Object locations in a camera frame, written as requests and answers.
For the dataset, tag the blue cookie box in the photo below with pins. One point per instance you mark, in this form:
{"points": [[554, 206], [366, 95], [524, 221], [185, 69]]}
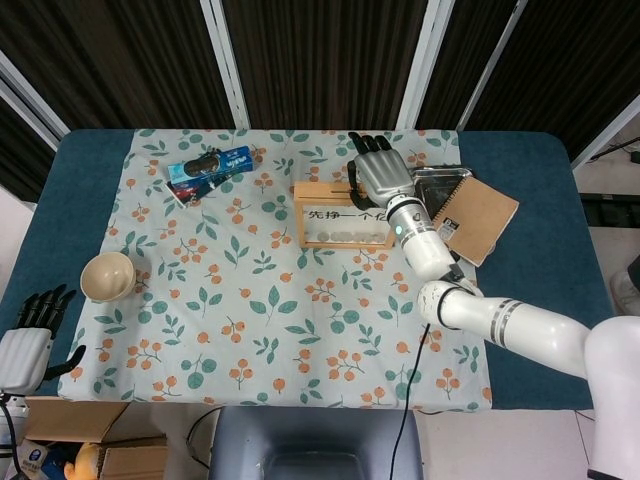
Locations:
{"points": [[210, 167]]}

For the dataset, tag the brown spiral notebook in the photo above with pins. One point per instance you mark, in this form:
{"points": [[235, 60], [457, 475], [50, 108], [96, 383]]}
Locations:
{"points": [[480, 220]]}

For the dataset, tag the beige bowl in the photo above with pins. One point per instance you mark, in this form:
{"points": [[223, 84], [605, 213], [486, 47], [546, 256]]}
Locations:
{"points": [[107, 277]]}

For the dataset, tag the floral fruit print tablecloth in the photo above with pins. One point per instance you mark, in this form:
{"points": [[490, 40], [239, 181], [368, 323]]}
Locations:
{"points": [[250, 310]]}

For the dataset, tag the teal table cover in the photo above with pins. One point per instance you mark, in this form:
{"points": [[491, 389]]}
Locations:
{"points": [[540, 240]]}

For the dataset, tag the yellow plush toy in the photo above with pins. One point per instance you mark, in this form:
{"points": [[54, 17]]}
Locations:
{"points": [[85, 462]]}

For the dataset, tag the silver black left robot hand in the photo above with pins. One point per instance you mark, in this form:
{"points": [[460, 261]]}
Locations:
{"points": [[20, 355]]}

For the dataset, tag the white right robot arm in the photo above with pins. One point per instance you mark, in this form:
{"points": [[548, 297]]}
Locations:
{"points": [[425, 240]]}

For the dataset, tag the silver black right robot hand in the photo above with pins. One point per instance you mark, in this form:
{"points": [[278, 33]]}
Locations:
{"points": [[385, 172]]}

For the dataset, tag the metal tray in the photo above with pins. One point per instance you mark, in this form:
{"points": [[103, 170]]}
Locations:
{"points": [[435, 187]]}

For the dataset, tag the wooden frame coin bank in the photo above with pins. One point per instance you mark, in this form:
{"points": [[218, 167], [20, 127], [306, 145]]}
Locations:
{"points": [[320, 190]]}

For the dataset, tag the open cardboard box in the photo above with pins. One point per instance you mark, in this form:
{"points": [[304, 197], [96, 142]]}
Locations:
{"points": [[70, 417]]}

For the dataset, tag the white partition post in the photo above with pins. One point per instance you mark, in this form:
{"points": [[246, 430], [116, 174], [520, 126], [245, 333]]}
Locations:
{"points": [[230, 75], [35, 100], [607, 130], [420, 75], [492, 65]]}

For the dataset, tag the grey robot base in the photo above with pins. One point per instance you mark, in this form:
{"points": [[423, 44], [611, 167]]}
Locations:
{"points": [[315, 445]]}

